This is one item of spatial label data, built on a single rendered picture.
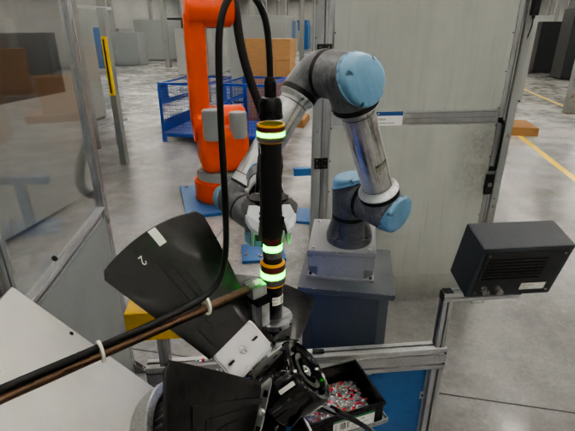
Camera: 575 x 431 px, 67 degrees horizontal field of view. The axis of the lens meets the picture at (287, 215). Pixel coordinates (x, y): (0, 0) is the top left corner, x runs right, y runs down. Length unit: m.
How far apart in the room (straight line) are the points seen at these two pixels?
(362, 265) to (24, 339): 0.96
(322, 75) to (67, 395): 0.81
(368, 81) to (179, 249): 0.56
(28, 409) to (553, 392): 2.51
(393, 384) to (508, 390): 1.29
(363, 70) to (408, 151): 1.74
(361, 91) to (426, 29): 1.65
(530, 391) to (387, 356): 1.47
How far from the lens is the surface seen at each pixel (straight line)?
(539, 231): 1.38
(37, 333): 0.83
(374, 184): 1.19
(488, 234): 1.30
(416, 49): 2.63
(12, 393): 0.65
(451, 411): 2.51
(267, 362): 0.77
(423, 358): 1.46
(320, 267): 1.43
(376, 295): 1.40
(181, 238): 0.78
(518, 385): 2.79
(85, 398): 0.82
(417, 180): 2.80
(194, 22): 4.55
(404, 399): 1.58
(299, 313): 0.99
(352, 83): 1.00
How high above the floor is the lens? 1.76
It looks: 23 degrees down
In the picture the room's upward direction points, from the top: straight up
